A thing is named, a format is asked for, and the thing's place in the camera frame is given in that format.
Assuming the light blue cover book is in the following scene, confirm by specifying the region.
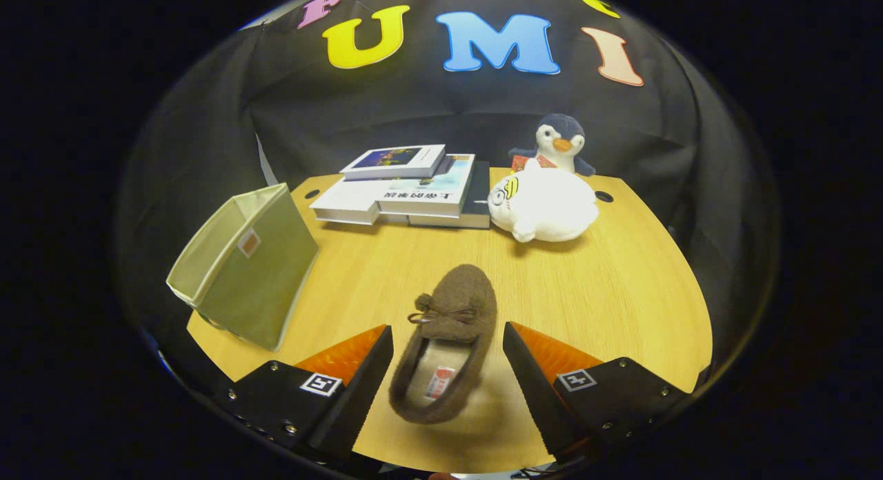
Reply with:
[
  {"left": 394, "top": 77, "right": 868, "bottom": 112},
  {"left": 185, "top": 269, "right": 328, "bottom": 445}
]
[{"left": 376, "top": 154, "right": 477, "bottom": 218}]

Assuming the penguin plush toy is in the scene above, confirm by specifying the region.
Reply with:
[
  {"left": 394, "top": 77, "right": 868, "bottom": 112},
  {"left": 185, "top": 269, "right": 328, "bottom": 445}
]
[{"left": 508, "top": 113, "right": 596, "bottom": 177}]

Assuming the green fabric storage box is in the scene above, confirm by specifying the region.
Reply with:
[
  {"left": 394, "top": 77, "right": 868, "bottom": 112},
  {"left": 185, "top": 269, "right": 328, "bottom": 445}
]
[{"left": 166, "top": 183, "right": 320, "bottom": 352}]

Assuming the white seal plush toy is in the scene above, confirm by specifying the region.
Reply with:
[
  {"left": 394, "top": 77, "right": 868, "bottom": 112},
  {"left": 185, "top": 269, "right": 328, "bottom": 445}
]
[{"left": 487, "top": 159, "right": 599, "bottom": 243}]

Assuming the black cover book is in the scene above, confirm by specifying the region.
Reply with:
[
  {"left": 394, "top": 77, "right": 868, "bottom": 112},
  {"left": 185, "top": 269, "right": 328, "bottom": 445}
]
[{"left": 408, "top": 161, "right": 492, "bottom": 230}]

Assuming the small dark-cover book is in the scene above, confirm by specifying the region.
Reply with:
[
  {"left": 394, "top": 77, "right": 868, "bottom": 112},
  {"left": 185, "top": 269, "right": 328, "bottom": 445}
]
[{"left": 339, "top": 144, "right": 447, "bottom": 182}]

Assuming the brown fuzzy shoe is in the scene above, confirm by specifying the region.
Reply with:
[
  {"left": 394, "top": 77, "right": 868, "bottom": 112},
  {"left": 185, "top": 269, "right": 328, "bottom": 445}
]
[{"left": 388, "top": 263, "right": 499, "bottom": 426}]

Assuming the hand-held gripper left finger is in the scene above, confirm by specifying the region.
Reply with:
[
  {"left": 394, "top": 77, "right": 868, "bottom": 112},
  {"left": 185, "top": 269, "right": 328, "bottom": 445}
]
[{"left": 214, "top": 325, "right": 395, "bottom": 460}]

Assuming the thick white book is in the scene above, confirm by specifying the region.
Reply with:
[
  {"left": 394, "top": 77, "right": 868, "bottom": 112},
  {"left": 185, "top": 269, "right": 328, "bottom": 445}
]
[{"left": 310, "top": 177, "right": 409, "bottom": 226}]

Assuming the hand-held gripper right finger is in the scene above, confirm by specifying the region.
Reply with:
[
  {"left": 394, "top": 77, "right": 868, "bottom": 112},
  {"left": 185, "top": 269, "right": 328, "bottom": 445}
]
[{"left": 502, "top": 321, "right": 691, "bottom": 463}]

